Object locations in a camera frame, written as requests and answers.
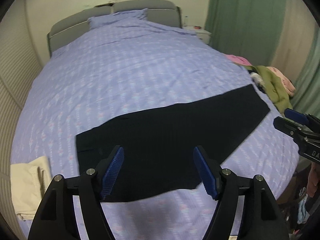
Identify purple floral bedsheet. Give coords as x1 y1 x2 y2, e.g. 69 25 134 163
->
11 18 299 239

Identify cream folded garment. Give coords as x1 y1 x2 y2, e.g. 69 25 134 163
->
10 156 52 221

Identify person right hand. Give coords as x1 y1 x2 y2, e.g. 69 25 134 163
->
306 162 319 197

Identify olive green garment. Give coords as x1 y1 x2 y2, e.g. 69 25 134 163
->
245 66 292 115

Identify white nightstand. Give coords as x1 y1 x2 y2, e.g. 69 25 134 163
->
183 26 212 45

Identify purple floral pillow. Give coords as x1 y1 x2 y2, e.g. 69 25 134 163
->
88 8 148 30

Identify white louvered wardrobe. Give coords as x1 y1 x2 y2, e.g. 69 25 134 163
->
1 0 42 239

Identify black pants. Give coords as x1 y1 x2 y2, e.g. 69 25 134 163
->
75 85 270 202

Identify grey bed headboard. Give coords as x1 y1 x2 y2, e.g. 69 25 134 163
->
47 0 182 55

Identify green curtain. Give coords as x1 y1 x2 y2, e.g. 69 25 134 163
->
205 0 319 115

